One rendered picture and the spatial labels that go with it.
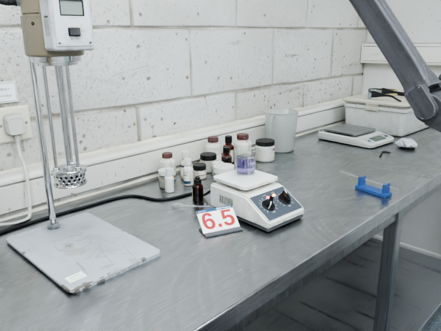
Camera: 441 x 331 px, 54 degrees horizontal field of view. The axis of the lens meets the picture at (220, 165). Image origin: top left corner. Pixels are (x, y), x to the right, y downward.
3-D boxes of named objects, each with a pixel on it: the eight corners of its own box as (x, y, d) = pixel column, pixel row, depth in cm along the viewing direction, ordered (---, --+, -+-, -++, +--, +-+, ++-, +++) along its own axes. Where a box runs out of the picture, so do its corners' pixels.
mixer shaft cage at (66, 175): (94, 183, 87) (81, 56, 80) (62, 192, 82) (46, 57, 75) (77, 176, 92) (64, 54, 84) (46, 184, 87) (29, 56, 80)
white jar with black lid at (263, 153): (258, 163, 149) (259, 142, 147) (252, 158, 155) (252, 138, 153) (277, 161, 151) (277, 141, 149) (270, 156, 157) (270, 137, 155)
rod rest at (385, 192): (392, 196, 118) (394, 183, 117) (384, 198, 116) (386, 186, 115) (361, 186, 125) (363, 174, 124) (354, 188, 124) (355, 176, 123)
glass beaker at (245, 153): (248, 170, 113) (248, 140, 111) (260, 175, 109) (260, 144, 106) (228, 174, 110) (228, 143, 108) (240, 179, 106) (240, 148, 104)
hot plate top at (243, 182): (279, 180, 107) (279, 176, 107) (245, 191, 99) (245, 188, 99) (245, 169, 115) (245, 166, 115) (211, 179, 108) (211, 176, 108)
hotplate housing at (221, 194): (304, 218, 104) (306, 186, 102) (268, 234, 96) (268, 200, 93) (240, 194, 120) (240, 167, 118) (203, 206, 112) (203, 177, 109)
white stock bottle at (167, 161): (157, 181, 132) (156, 154, 129) (165, 176, 136) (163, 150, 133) (171, 183, 130) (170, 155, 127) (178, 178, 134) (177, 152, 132)
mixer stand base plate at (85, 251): (163, 255, 87) (162, 250, 87) (70, 296, 73) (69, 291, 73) (87, 215, 107) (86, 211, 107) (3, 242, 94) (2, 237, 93)
